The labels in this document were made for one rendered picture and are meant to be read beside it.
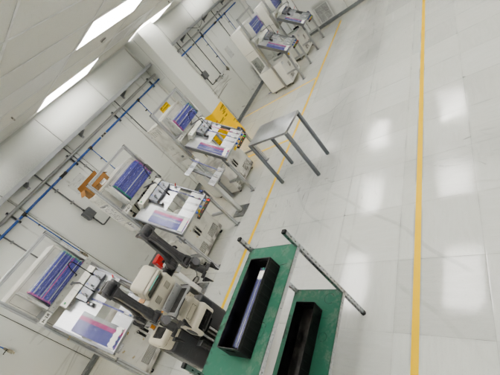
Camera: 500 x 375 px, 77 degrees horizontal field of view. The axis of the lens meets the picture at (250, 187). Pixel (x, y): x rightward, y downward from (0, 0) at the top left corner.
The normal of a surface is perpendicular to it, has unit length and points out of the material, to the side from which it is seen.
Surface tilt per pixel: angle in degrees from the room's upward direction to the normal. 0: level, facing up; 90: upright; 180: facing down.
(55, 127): 90
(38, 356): 90
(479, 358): 0
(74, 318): 47
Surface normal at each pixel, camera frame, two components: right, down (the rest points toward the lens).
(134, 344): 0.70, -0.23
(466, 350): -0.63, -0.65
